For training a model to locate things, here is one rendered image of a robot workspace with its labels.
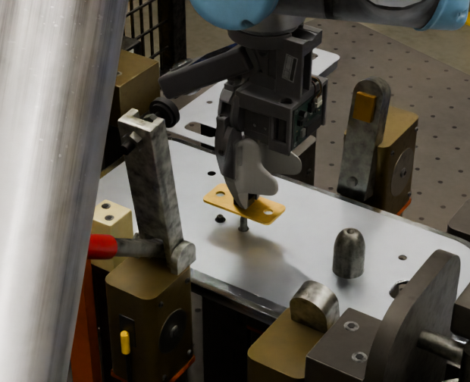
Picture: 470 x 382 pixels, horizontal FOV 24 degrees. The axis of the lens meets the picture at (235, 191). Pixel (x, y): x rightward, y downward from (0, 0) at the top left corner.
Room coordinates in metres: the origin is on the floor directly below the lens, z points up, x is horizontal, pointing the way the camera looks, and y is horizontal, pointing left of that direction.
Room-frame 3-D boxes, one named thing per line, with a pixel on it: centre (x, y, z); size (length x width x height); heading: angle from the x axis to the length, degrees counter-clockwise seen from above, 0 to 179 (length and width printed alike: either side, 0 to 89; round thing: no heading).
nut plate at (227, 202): (0.95, -0.01, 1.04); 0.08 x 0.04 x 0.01; 57
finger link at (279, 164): (0.95, -0.04, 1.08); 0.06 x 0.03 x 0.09; 57
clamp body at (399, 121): (1.10, -0.18, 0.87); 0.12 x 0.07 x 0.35; 147
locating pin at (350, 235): (0.88, -0.11, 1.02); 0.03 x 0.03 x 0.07
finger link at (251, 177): (0.92, -0.02, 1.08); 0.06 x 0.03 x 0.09; 57
